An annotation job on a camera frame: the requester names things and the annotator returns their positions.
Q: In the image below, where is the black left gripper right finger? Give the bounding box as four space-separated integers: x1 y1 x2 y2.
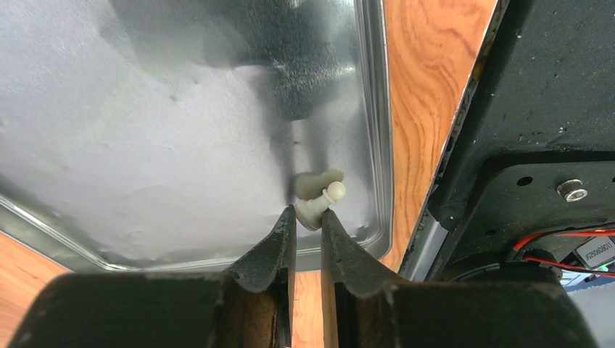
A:
321 210 597 347

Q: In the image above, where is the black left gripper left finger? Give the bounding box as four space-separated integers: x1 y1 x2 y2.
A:
9 206 297 347

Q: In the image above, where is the white pawn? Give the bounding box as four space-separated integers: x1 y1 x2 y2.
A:
294 181 347 231

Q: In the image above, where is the silver tin lid tray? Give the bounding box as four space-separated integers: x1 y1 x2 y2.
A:
1 1 393 272

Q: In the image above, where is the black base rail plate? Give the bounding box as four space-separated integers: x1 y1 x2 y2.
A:
399 1 614 283

